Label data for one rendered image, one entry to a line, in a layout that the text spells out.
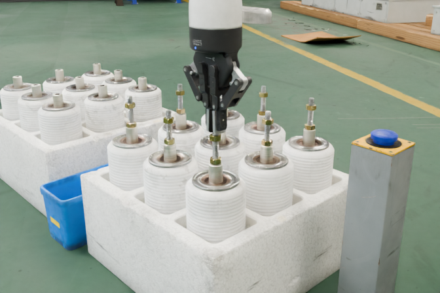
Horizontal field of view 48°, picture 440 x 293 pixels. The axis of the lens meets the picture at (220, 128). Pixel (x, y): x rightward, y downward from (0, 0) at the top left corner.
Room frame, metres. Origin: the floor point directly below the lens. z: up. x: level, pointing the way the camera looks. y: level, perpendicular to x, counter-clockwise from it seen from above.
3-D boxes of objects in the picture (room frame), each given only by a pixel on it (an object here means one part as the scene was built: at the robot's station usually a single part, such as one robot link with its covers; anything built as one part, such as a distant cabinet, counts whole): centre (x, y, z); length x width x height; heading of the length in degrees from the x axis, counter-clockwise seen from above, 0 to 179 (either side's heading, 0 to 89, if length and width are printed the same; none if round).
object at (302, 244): (0.87, 0.00, 0.09); 0.39 x 0.39 x 0.18; 43
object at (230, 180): (0.71, 0.01, 0.25); 0.08 x 0.08 x 0.01
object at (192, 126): (0.96, 0.08, 0.25); 0.08 x 0.08 x 0.01
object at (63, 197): (1.02, 0.25, 0.06); 0.30 x 0.11 x 0.12; 134
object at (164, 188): (0.79, 0.09, 0.16); 0.10 x 0.10 x 0.18
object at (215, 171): (0.71, 0.01, 0.26); 0.02 x 0.02 x 0.03
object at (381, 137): (0.71, -0.25, 0.32); 0.04 x 0.04 x 0.02
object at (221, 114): (0.69, -0.01, 0.36); 0.03 x 0.01 x 0.05; 42
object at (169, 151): (0.79, 0.09, 0.26); 0.02 x 0.02 x 0.03
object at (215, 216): (0.71, 0.01, 0.16); 0.10 x 0.10 x 0.18
